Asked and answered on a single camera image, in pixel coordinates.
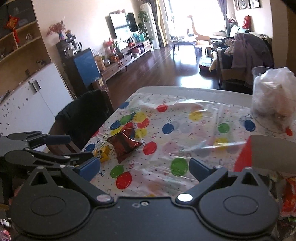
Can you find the red white cardboard box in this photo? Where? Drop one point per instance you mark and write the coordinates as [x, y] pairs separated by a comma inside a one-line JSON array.
[[273, 158]]

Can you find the wall television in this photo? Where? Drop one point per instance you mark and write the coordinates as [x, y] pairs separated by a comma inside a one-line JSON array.
[[121, 25]]

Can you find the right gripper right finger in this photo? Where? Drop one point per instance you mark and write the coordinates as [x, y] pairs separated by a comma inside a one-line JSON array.
[[209, 178]]

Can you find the yellow snack packet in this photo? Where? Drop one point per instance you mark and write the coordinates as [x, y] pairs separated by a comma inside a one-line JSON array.
[[102, 153]]

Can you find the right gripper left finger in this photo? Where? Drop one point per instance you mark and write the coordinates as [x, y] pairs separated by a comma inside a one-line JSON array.
[[78, 178]]

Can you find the dark red chip bag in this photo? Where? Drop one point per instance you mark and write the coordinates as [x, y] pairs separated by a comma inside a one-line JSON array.
[[124, 143]]

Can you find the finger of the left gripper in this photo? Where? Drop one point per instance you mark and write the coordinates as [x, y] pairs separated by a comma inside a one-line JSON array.
[[46, 159], [36, 139]]

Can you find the blue front dark cabinet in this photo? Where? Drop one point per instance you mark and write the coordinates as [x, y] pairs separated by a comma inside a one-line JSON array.
[[79, 65]]

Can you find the clear bin with bags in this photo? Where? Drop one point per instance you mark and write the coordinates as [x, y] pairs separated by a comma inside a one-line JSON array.
[[273, 98]]

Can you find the colourful balloon tablecloth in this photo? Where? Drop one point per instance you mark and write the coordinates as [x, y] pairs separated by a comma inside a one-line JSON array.
[[173, 130]]

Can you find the wooden wall shelf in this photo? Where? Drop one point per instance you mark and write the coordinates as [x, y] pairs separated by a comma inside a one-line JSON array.
[[23, 51]]

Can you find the long wooden tv console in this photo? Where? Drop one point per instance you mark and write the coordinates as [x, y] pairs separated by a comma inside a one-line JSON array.
[[126, 57]]

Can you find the white sideboard cabinet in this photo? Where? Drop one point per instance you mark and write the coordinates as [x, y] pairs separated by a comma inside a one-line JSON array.
[[34, 105]]

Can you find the red snack bag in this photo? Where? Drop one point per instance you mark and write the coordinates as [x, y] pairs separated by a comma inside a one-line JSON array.
[[289, 198]]

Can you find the dark chair with black cloth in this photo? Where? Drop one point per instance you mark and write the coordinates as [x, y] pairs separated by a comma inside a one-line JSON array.
[[81, 119]]

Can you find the sofa with piled clothes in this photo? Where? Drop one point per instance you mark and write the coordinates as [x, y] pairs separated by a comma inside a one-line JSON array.
[[235, 57]]

